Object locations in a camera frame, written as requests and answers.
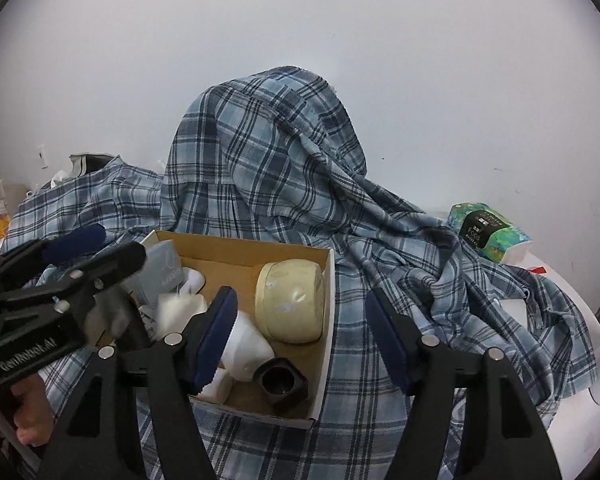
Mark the dark box behind cloth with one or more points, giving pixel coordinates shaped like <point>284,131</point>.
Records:
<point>86,163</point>

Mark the small black square cap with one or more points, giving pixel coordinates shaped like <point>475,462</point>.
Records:
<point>283,386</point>

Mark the open cardboard box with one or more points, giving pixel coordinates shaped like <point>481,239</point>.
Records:
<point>209,263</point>

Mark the white lotion bottle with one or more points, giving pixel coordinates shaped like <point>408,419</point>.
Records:
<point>245,350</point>

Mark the blue plaid shirt cloth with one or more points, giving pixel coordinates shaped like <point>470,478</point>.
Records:
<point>273,156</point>

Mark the cream round jar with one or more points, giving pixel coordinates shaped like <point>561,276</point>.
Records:
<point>290,301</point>

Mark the person's left hand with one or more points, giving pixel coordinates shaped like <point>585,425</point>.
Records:
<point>34,419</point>

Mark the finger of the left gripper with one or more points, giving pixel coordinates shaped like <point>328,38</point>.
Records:
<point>21,265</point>
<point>80,242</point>

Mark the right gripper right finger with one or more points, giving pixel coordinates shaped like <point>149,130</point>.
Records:
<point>503,435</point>

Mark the small white bottle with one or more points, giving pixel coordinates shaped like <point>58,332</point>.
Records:
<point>174,311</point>

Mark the white remote control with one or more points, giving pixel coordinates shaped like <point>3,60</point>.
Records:
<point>218,390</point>

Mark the green tissue pack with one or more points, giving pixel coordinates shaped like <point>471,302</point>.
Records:
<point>489,233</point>

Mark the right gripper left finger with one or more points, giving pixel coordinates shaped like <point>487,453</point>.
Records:
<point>97,436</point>

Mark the grey-blue small carton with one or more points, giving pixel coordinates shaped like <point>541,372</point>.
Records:
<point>161,273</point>

